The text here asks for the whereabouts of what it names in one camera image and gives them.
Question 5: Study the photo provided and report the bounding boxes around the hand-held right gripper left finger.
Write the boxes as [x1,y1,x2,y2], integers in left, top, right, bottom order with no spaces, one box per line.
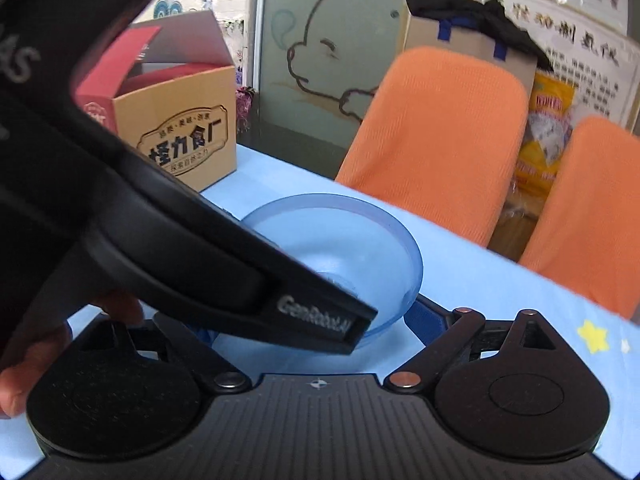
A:
[75,310,253,395]

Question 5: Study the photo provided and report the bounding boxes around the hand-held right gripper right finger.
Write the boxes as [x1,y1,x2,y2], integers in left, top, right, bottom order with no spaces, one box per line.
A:
[383,294,564,393]

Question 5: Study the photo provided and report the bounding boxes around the blue transparent plastic bowl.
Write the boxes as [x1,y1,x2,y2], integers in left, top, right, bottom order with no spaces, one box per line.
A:
[196,193,425,357]

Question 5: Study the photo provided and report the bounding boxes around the person's left hand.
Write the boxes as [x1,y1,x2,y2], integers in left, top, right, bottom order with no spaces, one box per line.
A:
[0,292,147,419]

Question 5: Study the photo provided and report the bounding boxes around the blue cartoon pig tablecloth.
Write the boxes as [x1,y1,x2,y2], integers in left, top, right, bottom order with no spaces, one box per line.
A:
[0,142,640,480]

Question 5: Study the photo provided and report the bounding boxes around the red and brown snack box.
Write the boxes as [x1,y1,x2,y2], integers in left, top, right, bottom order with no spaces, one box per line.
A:
[74,9,239,194]

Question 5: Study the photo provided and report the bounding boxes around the orange chair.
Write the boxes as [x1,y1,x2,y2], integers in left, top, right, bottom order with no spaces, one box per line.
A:
[334,46,531,249]
[519,115,640,322]

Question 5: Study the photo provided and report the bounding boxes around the yellow plastic bag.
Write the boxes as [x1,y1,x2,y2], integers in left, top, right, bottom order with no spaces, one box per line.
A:
[511,71,577,202]

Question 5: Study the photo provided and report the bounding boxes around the cartoon bear glass door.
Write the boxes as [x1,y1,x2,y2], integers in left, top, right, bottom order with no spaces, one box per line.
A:
[252,0,417,182]

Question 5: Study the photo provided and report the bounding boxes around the cardboard box with black cloth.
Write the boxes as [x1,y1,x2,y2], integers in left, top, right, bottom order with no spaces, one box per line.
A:
[405,0,556,73]

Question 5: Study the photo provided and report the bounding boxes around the wall poster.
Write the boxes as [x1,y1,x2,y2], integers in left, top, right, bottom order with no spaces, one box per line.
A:
[409,0,640,137]

